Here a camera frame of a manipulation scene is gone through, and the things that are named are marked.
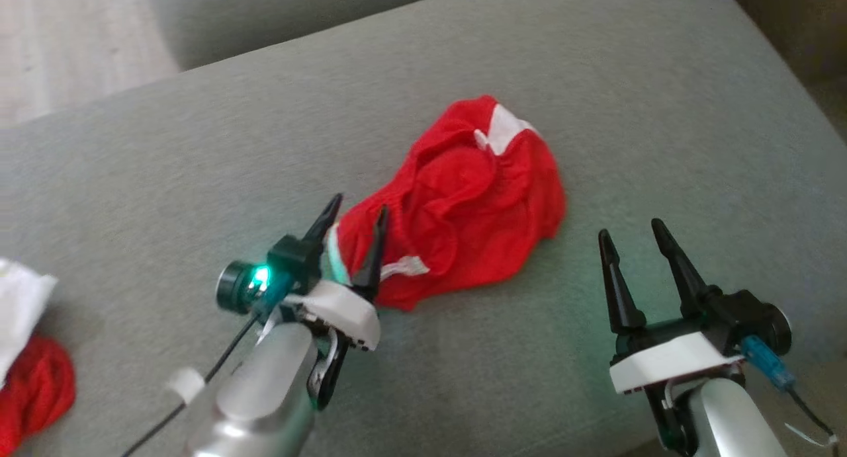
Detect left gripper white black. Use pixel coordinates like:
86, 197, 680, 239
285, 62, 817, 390
267, 192, 390, 353

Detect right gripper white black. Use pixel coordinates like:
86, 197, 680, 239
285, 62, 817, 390
598, 218, 746, 396

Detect red mesh shorts white stripes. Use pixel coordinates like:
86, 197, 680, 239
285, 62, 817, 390
329, 95, 568, 312

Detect crumpled red garment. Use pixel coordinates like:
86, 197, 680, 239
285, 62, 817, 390
0, 335, 77, 457

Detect large grey sofa seat cushion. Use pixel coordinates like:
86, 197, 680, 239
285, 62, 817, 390
0, 0, 847, 457

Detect large yellow sofa back cushion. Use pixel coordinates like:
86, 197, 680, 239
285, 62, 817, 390
720, 0, 847, 142

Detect white cloth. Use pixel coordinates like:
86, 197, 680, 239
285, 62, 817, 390
0, 257, 59, 386

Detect blue cable connector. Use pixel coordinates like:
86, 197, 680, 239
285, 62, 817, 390
740, 335, 796, 389

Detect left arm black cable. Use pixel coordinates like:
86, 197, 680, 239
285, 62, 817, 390
121, 315, 262, 457

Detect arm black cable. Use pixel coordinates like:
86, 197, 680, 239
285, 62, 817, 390
786, 383, 840, 448
121, 315, 262, 457

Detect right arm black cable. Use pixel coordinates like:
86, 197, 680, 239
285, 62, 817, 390
786, 383, 840, 448

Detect white cable clip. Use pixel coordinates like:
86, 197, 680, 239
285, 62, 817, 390
165, 368, 206, 405

